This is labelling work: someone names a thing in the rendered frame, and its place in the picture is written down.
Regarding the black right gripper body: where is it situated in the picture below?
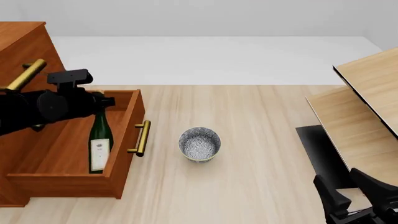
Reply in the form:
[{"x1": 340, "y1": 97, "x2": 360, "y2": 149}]
[{"x1": 325, "y1": 205, "x2": 398, "y2": 224}]

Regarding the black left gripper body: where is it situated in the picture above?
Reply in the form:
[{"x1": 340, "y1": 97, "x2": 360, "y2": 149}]
[{"x1": 89, "y1": 91, "x2": 116, "y2": 116}]

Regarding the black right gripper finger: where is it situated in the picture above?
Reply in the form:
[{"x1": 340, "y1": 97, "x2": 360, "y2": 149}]
[
  {"x1": 349, "y1": 167, "x2": 398, "y2": 211},
  {"x1": 313, "y1": 174, "x2": 352, "y2": 217}
]

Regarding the green wine bottle white label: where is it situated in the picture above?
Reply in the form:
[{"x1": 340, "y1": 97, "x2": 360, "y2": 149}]
[{"x1": 88, "y1": 108, "x2": 114, "y2": 175}]

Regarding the open wooden drawer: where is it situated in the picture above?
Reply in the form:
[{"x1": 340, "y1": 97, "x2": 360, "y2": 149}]
[{"x1": 6, "y1": 88, "x2": 146, "y2": 200}]

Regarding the wooden cabinet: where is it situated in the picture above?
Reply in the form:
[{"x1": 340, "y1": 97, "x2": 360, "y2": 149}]
[{"x1": 0, "y1": 21, "x2": 68, "y2": 208}]

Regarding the pale wooden slab furniture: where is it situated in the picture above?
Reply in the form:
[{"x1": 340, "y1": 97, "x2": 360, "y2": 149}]
[{"x1": 305, "y1": 47, "x2": 398, "y2": 187}]

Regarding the blue patterned bowl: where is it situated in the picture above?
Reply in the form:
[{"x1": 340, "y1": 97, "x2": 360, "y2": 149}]
[{"x1": 178, "y1": 126, "x2": 222, "y2": 164}]

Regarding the brass drawer handle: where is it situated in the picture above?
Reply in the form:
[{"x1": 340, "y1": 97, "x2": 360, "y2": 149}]
[
  {"x1": 0, "y1": 58, "x2": 48, "y2": 91},
  {"x1": 126, "y1": 119, "x2": 152, "y2": 157}
]

